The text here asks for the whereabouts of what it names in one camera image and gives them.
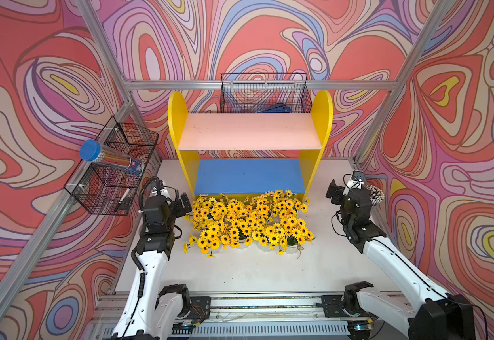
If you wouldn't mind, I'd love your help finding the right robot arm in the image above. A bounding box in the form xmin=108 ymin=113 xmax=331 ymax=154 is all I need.
xmin=326 ymin=171 xmax=476 ymax=339

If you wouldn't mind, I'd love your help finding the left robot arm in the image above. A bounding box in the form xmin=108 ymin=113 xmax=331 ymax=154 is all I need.
xmin=110 ymin=186 xmax=211 ymax=339

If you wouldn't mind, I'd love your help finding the clear cup of pencils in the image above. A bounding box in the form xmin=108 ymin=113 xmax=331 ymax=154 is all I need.
xmin=366 ymin=185 xmax=385 ymax=206

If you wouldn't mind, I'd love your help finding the yellow wooden shelf unit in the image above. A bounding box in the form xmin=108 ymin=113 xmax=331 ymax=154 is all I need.
xmin=168 ymin=91 xmax=333 ymax=201

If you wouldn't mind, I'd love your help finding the black marker in basket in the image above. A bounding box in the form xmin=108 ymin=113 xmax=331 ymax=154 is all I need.
xmin=113 ymin=188 xmax=132 ymax=213

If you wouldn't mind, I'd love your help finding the clear tube blue cap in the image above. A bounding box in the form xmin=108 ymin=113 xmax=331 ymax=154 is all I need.
xmin=79 ymin=140 xmax=143 ymax=176

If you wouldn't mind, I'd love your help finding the blue object in back basket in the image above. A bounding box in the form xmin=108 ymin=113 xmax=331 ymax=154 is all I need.
xmin=258 ymin=103 xmax=292 ymax=113

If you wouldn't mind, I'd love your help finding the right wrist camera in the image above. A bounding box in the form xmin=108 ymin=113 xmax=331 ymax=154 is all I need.
xmin=344 ymin=170 xmax=366 ymax=196

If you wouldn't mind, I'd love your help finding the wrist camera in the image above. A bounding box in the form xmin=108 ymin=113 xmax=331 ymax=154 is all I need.
xmin=151 ymin=180 xmax=174 ymax=199
xmin=344 ymin=170 xmax=366 ymax=196

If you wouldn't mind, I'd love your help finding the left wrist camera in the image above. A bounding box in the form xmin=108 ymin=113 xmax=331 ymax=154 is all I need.
xmin=151 ymin=180 xmax=174 ymax=199

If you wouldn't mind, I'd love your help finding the black wire basket left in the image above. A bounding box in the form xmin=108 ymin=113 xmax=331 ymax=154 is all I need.
xmin=64 ymin=117 xmax=159 ymax=215

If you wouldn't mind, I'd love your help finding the black wire basket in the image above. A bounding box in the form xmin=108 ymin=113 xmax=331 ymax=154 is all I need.
xmin=64 ymin=117 xmax=159 ymax=215
xmin=220 ymin=71 xmax=312 ymax=113

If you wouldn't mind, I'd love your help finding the metal base rail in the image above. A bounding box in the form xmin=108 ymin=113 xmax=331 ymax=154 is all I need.
xmin=93 ymin=290 xmax=444 ymax=339

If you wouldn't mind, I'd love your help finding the black wire basket back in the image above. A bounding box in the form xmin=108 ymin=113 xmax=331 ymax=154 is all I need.
xmin=220 ymin=71 xmax=312 ymax=113

